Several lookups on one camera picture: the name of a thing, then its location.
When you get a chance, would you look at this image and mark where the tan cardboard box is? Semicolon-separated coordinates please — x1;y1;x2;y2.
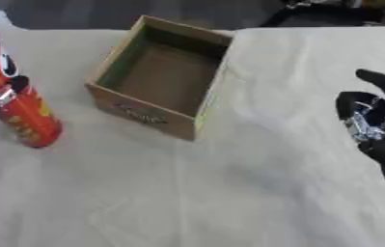
84;14;236;142

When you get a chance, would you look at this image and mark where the red cylindrical bottle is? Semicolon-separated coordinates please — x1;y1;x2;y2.
0;5;66;150

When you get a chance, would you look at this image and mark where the black tripod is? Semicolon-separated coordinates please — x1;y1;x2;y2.
258;0;385;28

